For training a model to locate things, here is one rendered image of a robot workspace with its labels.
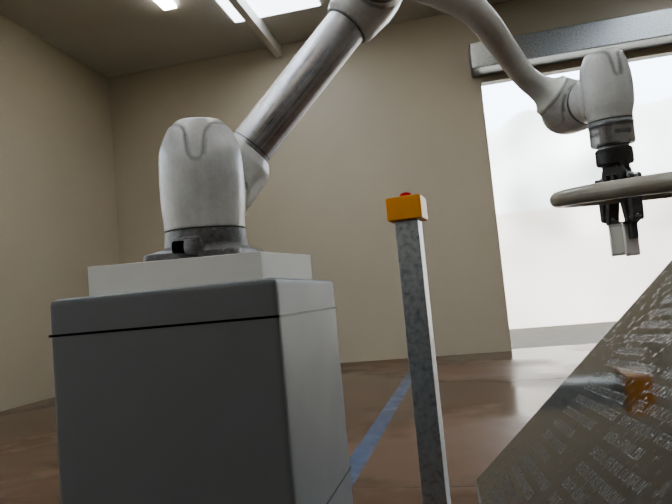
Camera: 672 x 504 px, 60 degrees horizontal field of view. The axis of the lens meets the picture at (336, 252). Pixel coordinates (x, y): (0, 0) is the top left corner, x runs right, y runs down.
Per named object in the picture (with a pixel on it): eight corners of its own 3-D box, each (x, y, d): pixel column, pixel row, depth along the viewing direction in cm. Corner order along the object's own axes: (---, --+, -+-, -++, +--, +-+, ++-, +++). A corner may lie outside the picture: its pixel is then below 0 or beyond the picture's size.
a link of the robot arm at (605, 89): (648, 112, 123) (613, 126, 136) (639, 38, 122) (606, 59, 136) (599, 117, 122) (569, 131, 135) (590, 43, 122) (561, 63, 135)
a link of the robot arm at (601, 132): (602, 118, 122) (606, 146, 122) (643, 114, 123) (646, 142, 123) (579, 127, 131) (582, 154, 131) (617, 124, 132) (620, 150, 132)
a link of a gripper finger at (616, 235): (609, 224, 129) (607, 224, 130) (613, 256, 130) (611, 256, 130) (622, 223, 130) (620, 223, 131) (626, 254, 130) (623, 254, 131)
